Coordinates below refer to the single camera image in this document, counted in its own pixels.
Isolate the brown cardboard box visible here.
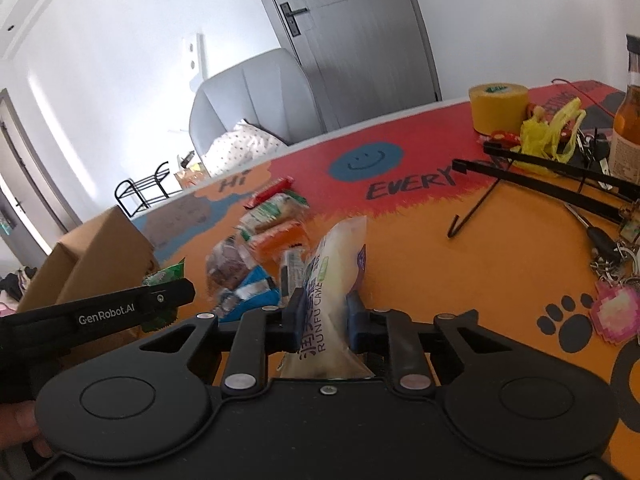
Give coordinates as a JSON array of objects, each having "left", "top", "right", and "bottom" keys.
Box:
[{"left": 17, "top": 207, "right": 160, "bottom": 313}]

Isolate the grey armchair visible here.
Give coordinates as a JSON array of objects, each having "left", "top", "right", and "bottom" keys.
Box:
[{"left": 189, "top": 49, "right": 326, "bottom": 158}]

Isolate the dark brown cake packet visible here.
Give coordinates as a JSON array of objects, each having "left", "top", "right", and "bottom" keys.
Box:
[{"left": 205, "top": 235, "right": 256, "bottom": 295}]

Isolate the grey door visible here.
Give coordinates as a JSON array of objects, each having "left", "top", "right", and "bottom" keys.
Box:
[{"left": 260, "top": 0, "right": 442, "bottom": 131}]

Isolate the colourful cartoon table mat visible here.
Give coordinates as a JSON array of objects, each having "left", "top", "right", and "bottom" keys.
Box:
[{"left": 136, "top": 102, "right": 639, "bottom": 479}]

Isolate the person's left hand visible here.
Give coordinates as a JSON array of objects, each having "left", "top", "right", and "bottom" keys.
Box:
[{"left": 0, "top": 401, "right": 53, "bottom": 458}]

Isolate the black shoe rack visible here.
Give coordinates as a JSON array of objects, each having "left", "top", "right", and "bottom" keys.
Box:
[{"left": 114, "top": 162, "right": 171, "bottom": 219}]

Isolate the green snack packet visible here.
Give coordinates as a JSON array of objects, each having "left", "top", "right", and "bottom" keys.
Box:
[{"left": 141, "top": 260, "right": 184, "bottom": 334}]

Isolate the green label pastry packet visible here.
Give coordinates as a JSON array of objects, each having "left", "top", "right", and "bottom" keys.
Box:
[{"left": 236, "top": 192, "right": 309, "bottom": 236}]

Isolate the yellow tape roll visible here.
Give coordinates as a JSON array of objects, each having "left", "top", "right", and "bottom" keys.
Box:
[{"left": 469, "top": 82, "right": 529, "bottom": 136}]

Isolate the blue snack packet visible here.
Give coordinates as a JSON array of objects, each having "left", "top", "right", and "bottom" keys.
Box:
[{"left": 214, "top": 266, "right": 281, "bottom": 323}]

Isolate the long white cake package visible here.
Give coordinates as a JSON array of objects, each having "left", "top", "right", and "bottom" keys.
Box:
[{"left": 280, "top": 217, "right": 372, "bottom": 379}]

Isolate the brown paper bag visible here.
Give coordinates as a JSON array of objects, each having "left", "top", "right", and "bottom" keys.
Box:
[{"left": 175, "top": 162, "right": 210, "bottom": 190}]

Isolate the pink pixel keychain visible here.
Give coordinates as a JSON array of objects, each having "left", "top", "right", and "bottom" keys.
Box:
[{"left": 590, "top": 278, "right": 639, "bottom": 344}]

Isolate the yellow plastic bag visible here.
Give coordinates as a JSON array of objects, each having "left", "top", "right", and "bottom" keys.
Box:
[{"left": 520, "top": 98, "right": 587, "bottom": 164}]

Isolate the red snack bar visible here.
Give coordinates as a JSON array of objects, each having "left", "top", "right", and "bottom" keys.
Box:
[{"left": 244, "top": 177, "right": 294, "bottom": 209}]

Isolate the black folding stand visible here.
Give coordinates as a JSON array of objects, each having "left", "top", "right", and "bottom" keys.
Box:
[{"left": 447, "top": 142, "right": 639, "bottom": 238}]

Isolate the orange snack packet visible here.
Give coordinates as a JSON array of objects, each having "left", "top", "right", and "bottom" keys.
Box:
[{"left": 248, "top": 220, "right": 307, "bottom": 259}]

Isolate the white perforated board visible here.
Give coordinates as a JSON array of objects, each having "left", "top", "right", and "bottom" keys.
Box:
[{"left": 188, "top": 32, "right": 206, "bottom": 86}]

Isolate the brown glass bottle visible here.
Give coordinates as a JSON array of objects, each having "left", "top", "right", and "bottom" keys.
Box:
[{"left": 608, "top": 35, "right": 640, "bottom": 184}]

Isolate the white dotted pillow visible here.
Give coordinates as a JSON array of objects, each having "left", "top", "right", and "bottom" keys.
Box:
[{"left": 201, "top": 119, "right": 288, "bottom": 177}]

